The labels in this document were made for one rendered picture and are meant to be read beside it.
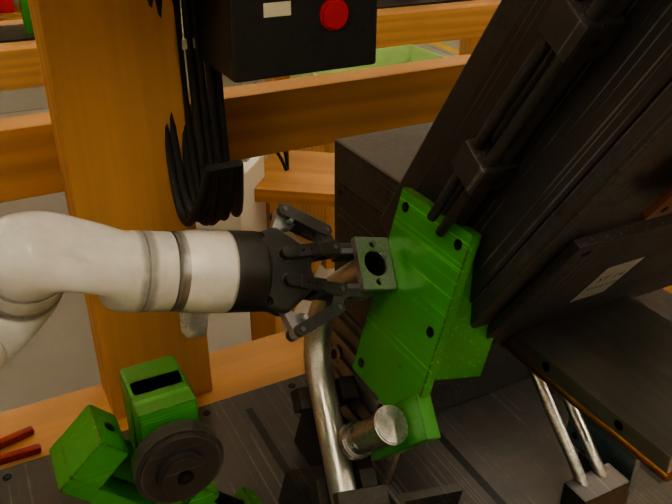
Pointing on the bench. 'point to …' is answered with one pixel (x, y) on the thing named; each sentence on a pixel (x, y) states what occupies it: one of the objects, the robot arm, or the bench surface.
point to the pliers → (20, 448)
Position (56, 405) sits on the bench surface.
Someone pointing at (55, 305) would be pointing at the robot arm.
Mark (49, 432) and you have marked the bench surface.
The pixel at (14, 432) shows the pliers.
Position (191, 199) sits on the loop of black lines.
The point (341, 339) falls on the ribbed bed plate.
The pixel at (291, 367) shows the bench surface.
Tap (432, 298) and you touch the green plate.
